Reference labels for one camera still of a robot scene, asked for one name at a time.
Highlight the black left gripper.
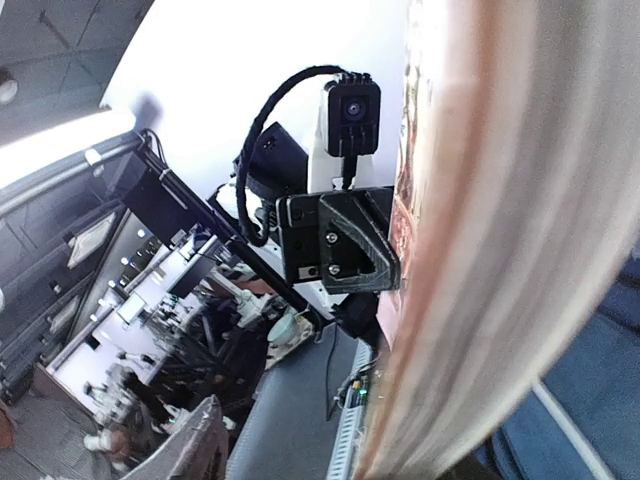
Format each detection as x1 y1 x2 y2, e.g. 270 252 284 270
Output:
276 187 400 294

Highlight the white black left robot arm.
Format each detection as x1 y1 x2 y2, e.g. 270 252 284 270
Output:
215 115 401 318

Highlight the navy blue student backpack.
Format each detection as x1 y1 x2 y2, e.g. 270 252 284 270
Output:
475 258 639 479

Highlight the grey slotted cable duct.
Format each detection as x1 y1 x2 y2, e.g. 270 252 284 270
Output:
326 340 375 480

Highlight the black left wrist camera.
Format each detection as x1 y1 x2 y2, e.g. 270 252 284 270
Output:
322 72 381 158

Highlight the pink grey paperback book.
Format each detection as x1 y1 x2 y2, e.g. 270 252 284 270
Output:
354 1 639 479

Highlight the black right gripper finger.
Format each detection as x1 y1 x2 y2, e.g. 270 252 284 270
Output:
123 395 229 480

